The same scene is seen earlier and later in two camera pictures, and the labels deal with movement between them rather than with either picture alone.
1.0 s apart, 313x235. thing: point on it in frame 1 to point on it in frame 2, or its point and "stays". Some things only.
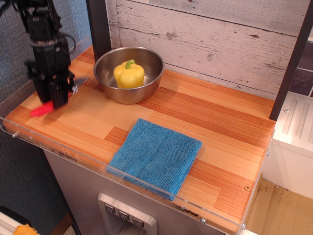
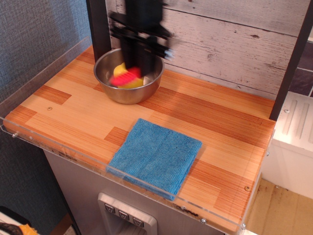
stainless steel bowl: (152, 63) stays
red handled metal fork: (48, 105) to (126, 75)
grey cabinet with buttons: (99, 203) stays
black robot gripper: (52, 67) to (142, 18)
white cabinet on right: (288, 164) stays
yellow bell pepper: (129, 74) stays
